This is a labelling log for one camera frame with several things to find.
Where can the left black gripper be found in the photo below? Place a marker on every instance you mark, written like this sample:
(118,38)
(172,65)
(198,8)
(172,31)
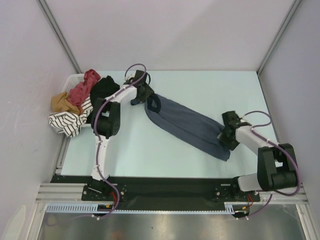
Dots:
(149,91)

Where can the white plastic laundry basket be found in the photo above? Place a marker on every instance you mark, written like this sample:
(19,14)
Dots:
(72,81)

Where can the striped white black tank top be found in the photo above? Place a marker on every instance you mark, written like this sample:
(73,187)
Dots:
(69,123)

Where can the slotted cable duct rail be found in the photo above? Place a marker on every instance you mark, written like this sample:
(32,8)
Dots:
(104,208)

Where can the red tank top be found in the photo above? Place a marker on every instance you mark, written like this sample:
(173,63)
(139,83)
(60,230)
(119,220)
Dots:
(81,91)

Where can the aluminium extrusion base frame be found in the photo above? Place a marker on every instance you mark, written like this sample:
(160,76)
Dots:
(72,193)

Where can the blue grey tank top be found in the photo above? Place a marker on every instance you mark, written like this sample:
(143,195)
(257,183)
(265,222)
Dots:
(187,125)

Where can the aluminium corner post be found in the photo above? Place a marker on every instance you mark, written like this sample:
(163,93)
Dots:
(279,34)
(49,16)

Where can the left aluminium corner post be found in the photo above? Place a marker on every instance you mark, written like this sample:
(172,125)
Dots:
(49,16)

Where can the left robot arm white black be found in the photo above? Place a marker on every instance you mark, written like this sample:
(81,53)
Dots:
(107,98)

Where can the mustard tank top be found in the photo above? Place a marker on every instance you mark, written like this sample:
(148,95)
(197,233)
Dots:
(60,103)

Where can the right aluminium corner post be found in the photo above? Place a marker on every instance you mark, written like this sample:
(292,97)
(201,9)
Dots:
(279,34)

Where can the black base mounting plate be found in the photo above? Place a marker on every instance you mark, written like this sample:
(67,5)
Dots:
(170,193)

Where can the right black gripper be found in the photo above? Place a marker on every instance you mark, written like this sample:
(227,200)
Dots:
(231,145)

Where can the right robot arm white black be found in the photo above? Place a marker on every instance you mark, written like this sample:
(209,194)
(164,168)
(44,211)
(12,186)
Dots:
(277,169)

